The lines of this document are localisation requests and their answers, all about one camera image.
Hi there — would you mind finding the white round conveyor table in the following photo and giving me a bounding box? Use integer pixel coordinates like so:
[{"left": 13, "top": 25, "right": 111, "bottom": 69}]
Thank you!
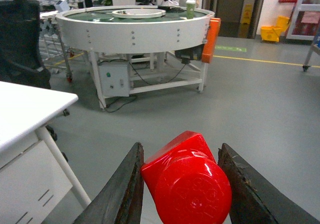
[{"left": 55, "top": 5, "right": 215, "bottom": 110}]

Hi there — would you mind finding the red toy block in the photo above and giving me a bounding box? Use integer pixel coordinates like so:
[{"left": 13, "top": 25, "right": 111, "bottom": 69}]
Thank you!
[{"left": 140, "top": 130, "right": 232, "bottom": 224}]

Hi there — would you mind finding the orange motor cover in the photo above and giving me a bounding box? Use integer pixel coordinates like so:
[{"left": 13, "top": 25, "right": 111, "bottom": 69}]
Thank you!
[{"left": 201, "top": 17, "right": 221, "bottom": 64}]

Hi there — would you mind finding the green paper cup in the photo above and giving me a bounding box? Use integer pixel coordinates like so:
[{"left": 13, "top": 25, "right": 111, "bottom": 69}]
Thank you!
[{"left": 185, "top": 0, "right": 196, "bottom": 20}]

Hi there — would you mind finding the grey control box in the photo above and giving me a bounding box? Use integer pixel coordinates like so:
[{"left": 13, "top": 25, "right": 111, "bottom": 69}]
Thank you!
[{"left": 98, "top": 61, "right": 131, "bottom": 97}]

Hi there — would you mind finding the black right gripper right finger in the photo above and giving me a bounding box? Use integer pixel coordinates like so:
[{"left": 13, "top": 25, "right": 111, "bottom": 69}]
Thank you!
[{"left": 218, "top": 143, "right": 320, "bottom": 224}]

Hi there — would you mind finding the yellow wet floor sign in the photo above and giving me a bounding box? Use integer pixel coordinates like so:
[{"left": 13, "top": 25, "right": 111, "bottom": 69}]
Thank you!
[{"left": 241, "top": 4, "right": 253, "bottom": 25}]

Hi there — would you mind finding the white work table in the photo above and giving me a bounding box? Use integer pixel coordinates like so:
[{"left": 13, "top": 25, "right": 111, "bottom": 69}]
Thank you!
[{"left": 0, "top": 82, "right": 91, "bottom": 224}]

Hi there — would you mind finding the yellow mop bucket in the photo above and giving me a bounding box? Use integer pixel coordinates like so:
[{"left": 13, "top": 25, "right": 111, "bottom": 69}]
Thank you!
[{"left": 260, "top": 16, "right": 290, "bottom": 42}]

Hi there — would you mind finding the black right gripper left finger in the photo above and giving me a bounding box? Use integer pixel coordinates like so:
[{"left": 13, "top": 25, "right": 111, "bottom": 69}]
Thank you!
[{"left": 74, "top": 142, "right": 144, "bottom": 224}]

